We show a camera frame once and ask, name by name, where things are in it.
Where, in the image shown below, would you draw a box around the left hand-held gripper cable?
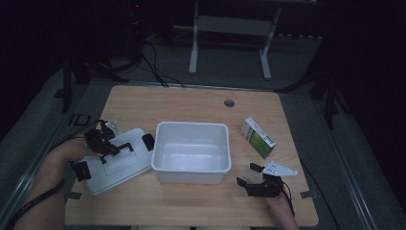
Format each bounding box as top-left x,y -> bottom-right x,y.
5,120 -> 101,230

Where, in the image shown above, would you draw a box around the white metal stand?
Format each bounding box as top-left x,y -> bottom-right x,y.
188,0 -> 283,81

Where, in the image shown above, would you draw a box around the green and white medicine box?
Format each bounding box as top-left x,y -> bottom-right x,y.
240,117 -> 277,160

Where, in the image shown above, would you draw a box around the person's left hand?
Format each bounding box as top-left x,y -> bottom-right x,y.
47,136 -> 103,175

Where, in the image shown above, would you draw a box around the person's right hand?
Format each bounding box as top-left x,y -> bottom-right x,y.
266,194 -> 293,214

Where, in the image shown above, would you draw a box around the black floor cables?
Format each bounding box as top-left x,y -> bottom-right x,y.
140,41 -> 187,89

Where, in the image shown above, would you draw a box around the black tripod stand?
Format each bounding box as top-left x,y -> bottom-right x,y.
54,0 -> 143,115

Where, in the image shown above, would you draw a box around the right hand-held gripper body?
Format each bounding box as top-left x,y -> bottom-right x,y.
247,161 -> 300,198

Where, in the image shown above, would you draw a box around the person's pale clothing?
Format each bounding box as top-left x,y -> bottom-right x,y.
130,225 -> 253,230

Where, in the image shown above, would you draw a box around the hand-held gripper cable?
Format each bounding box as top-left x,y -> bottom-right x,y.
5,120 -> 101,230
282,159 -> 340,230

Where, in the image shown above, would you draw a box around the white lid with black handle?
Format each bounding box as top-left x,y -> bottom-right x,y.
70,127 -> 156,196

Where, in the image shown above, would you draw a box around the right hand-held gripper cable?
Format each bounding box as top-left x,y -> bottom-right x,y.
282,159 -> 340,230

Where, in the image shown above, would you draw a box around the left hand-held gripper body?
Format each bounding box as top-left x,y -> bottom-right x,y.
84,119 -> 122,157

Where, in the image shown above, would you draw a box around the black metal stand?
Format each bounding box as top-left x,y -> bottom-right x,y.
274,41 -> 352,130

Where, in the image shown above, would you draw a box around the white plastic storage box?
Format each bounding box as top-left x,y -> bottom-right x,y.
150,120 -> 233,185

